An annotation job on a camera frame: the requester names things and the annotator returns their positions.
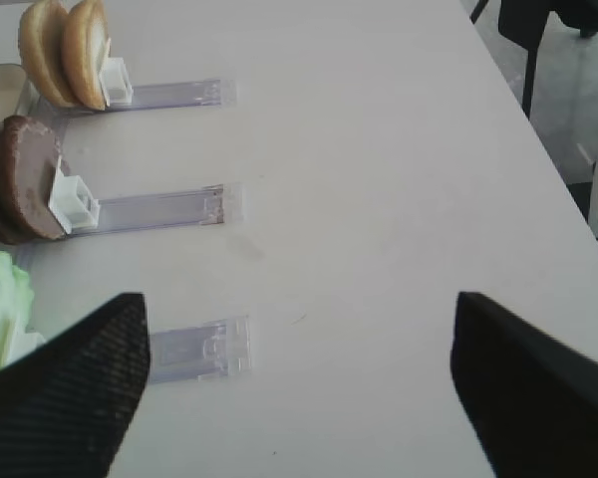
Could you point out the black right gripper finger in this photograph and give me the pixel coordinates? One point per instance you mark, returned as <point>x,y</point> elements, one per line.
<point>531,400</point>

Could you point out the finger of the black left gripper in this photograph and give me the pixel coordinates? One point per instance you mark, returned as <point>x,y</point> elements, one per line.
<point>66,407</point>

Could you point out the green lettuce pile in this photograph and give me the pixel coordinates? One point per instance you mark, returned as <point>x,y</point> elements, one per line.
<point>16,298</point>

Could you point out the front brown meat patty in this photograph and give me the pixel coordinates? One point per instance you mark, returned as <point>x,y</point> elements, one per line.
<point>29,154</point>

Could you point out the front bread bun slice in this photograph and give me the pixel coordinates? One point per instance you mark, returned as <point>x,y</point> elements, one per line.
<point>83,46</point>

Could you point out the bread bun slice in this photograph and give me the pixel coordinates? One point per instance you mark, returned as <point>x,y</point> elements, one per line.
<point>40,32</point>
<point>83,46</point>

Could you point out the rear bread bun slice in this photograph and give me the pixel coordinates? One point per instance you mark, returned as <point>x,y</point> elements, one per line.
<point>40,32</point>

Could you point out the clear acrylic right holder rack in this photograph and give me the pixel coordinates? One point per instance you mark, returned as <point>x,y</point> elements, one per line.
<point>219,348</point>

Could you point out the white pusher block bun lane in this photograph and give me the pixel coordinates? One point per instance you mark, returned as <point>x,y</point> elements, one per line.
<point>114,79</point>

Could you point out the black chair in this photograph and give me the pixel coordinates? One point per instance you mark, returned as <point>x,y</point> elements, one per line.
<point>523,22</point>

